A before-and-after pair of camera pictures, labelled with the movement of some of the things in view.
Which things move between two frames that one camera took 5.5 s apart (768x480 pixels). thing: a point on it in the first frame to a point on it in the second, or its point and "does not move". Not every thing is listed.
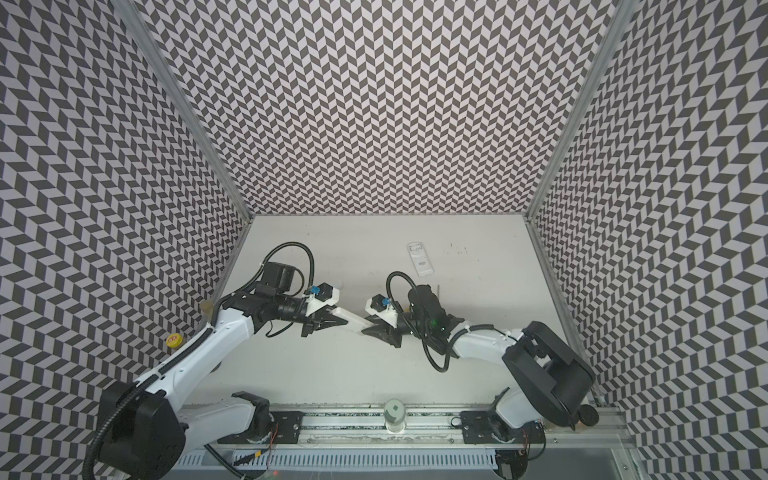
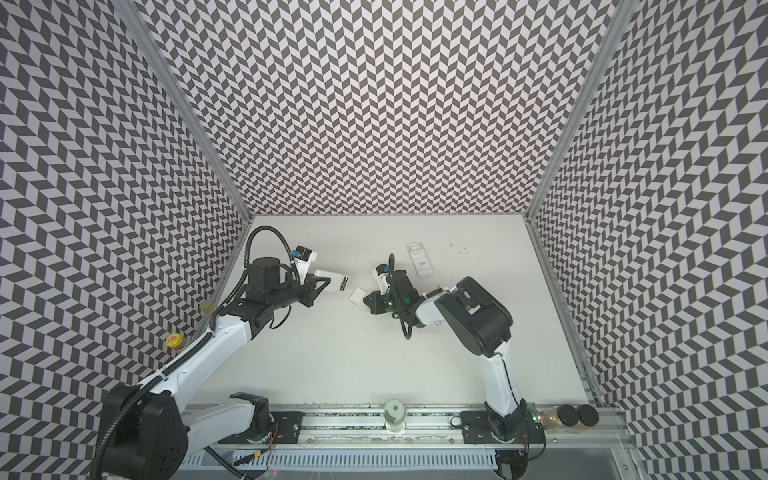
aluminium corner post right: [621, 16] does not move
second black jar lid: [588, 415] does not move
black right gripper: [396, 330] to [381, 298]
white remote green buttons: [420, 259] does not move
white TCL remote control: [356, 322] to [337, 281]
